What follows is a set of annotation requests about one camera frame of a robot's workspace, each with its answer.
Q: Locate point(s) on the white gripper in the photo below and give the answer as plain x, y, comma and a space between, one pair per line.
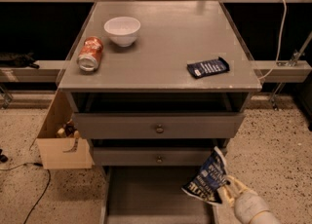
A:
249, 204

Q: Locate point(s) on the blue chip bag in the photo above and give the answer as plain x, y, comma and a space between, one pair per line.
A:
209, 178

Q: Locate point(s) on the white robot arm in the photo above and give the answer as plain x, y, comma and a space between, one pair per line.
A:
248, 206

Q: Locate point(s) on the bottom grey drawer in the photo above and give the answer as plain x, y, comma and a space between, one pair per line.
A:
152, 195

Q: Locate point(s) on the grey drawer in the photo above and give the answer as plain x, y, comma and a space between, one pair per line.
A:
156, 126
152, 195
155, 156

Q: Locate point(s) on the grey drawer cabinet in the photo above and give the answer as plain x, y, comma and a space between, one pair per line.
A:
151, 75

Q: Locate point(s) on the middle grey drawer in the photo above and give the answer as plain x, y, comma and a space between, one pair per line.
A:
155, 156

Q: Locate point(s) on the top grey drawer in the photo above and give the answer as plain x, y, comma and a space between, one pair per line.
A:
156, 126

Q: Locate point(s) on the dark blue snack bar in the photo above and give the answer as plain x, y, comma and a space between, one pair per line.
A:
208, 68

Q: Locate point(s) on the items inside cardboard box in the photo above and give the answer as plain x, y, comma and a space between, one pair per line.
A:
68, 130

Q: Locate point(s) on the cardboard box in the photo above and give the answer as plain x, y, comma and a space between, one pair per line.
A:
51, 148

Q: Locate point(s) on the white ceramic bowl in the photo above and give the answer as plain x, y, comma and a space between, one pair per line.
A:
122, 31

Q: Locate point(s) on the orange soda can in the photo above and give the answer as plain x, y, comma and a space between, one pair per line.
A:
90, 55

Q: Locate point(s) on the black object on shelf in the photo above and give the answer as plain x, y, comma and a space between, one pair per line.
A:
18, 60

